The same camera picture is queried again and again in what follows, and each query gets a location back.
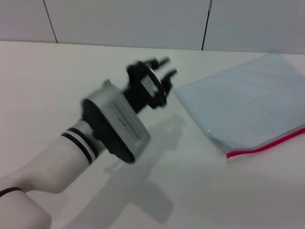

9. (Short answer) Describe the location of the clear red-zip document bag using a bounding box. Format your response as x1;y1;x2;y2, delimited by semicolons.
175;52;305;166

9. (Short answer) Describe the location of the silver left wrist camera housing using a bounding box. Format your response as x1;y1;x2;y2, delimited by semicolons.
81;81;152;164

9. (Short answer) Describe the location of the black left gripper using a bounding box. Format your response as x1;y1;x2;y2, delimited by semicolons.
122;55;178;115

